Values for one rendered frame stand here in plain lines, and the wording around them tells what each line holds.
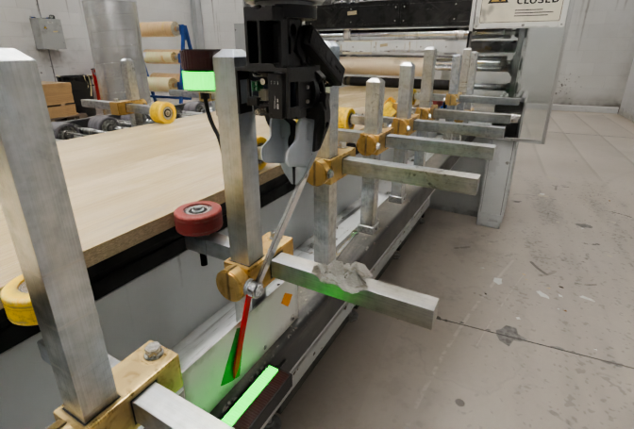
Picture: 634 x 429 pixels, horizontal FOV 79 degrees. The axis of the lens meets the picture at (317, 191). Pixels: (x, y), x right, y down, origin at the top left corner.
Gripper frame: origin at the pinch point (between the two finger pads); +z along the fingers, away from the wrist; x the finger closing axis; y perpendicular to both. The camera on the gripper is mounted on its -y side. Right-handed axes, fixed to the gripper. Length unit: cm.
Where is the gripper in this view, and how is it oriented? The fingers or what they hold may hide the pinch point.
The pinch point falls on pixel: (297, 173)
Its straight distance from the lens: 51.4
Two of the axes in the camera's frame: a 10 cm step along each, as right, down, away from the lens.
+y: -4.9, 3.0, -8.2
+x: 8.7, 1.7, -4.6
